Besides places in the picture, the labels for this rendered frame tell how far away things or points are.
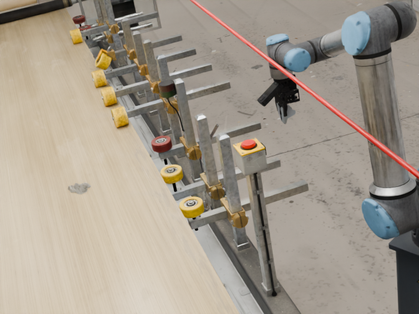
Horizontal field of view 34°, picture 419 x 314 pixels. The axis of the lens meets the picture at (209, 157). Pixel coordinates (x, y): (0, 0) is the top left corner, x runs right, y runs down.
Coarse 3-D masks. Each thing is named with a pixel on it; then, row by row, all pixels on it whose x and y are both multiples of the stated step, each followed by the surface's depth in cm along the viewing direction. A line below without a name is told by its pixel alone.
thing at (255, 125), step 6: (258, 120) 281; (240, 126) 279; (246, 126) 278; (252, 126) 279; (258, 126) 280; (222, 132) 277; (228, 132) 276; (234, 132) 277; (240, 132) 278; (246, 132) 279; (198, 138) 276; (180, 144) 274; (198, 144) 274; (168, 150) 271; (174, 150) 272; (180, 150) 273; (162, 156) 271; (168, 156) 272
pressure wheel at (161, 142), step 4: (160, 136) 272; (164, 136) 272; (168, 136) 271; (152, 140) 271; (156, 140) 271; (160, 140) 269; (164, 140) 270; (168, 140) 268; (152, 144) 268; (156, 144) 267; (160, 144) 267; (164, 144) 267; (168, 144) 268; (152, 148) 270; (156, 148) 268; (160, 148) 267; (164, 148) 267; (168, 148) 268; (160, 152) 268; (164, 160) 274
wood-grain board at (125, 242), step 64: (0, 64) 385; (64, 64) 367; (0, 128) 307; (64, 128) 296; (128, 128) 285; (0, 192) 256; (64, 192) 248; (128, 192) 241; (0, 256) 219; (64, 256) 213; (128, 256) 208; (192, 256) 202
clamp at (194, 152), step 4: (180, 140) 276; (184, 140) 274; (184, 144) 272; (196, 144) 270; (188, 148) 268; (192, 148) 267; (196, 148) 267; (188, 152) 268; (192, 152) 267; (196, 152) 267; (200, 152) 268; (188, 156) 268; (192, 156) 268; (196, 156) 268; (200, 156) 269
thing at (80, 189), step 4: (76, 184) 248; (80, 184) 249; (84, 184) 248; (88, 184) 248; (68, 188) 249; (72, 188) 248; (76, 188) 248; (80, 188) 245; (84, 188) 246; (72, 192) 246; (76, 192) 246; (80, 192) 245; (84, 192) 245
